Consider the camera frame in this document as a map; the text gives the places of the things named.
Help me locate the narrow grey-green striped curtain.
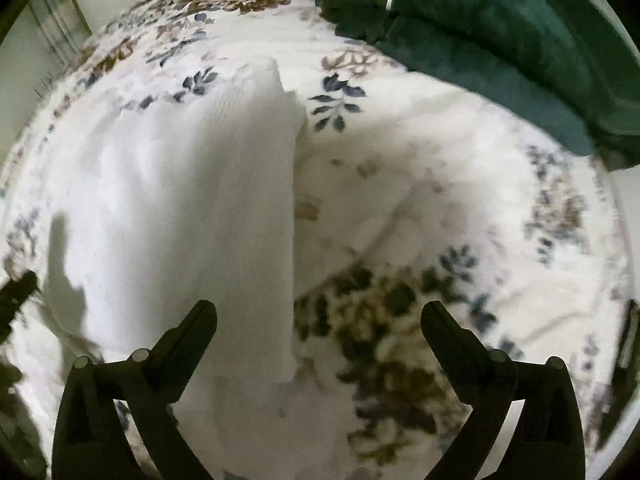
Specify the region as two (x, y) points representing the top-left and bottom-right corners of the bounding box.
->
(27, 0), (93, 66)

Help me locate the white knit sweater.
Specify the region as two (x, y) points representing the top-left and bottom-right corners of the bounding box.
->
(40, 57), (351, 480)

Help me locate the black folded garment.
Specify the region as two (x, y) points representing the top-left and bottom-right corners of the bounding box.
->
(595, 299), (640, 456)

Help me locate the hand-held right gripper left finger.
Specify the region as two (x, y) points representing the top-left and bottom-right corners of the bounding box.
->
(51, 300), (218, 480)

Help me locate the floral quilt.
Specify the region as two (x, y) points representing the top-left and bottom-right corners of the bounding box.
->
(0, 0), (637, 480)

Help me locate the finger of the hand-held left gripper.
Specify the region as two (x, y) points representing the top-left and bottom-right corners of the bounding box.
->
(0, 270), (41, 342)

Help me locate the dark green blanket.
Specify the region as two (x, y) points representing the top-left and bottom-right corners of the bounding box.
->
(297, 0), (640, 171)

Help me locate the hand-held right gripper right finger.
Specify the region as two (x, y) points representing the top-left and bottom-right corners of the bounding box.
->
(421, 301), (586, 480)

